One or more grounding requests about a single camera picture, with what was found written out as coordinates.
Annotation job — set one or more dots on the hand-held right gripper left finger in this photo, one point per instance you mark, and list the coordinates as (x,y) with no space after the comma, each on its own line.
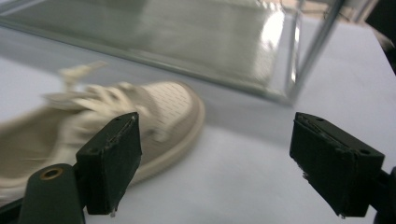
(109,168)

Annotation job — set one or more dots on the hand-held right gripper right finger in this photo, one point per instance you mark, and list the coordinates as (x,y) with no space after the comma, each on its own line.
(336,168)

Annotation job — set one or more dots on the beige sneaker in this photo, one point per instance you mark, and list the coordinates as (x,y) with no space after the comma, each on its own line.
(168,118)

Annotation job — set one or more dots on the clear glass box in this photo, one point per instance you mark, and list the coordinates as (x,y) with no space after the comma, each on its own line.
(174,40)

